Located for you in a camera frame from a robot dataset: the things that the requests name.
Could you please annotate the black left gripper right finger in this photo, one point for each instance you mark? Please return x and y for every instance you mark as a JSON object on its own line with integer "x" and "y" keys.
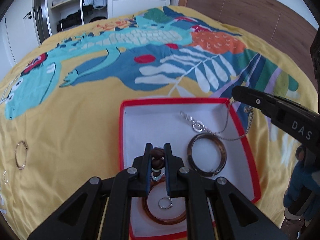
{"x": 215, "y": 209}

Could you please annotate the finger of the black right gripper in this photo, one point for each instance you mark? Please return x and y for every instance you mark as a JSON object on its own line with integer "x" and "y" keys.
{"x": 268, "y": 104}

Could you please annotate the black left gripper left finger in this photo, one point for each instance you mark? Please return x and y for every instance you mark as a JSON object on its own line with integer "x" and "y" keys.
{"x": 100, "y": 209}

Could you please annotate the thin gold bangle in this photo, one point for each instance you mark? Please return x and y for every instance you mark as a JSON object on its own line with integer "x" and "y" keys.
{"x": 21, "y": 153}

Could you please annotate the white bedroom door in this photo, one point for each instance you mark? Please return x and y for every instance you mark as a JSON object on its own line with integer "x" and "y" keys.
{"x": 20, "y": 36}

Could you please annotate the dark tortoiseshell bangle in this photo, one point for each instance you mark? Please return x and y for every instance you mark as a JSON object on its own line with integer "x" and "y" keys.
{"x": 206, "y": 155}

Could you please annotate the brown wooden headboard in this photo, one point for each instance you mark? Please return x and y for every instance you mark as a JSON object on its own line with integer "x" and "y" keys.
{"x": 270, "y": 20}

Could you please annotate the yellow dinosaur print bedspread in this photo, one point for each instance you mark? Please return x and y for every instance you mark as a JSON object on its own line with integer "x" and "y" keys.
{"x": 63, "y": 99}

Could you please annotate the folded black clothes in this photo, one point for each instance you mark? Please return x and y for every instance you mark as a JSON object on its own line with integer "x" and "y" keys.
{"x": 70, "y": 21}

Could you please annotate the silver ring pendant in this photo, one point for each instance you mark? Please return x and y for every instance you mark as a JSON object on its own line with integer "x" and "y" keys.
{"x": 198, "y": 126}

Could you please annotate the black door handle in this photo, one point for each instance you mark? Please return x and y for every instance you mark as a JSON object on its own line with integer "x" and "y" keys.
{"x": 29, "y": 15}

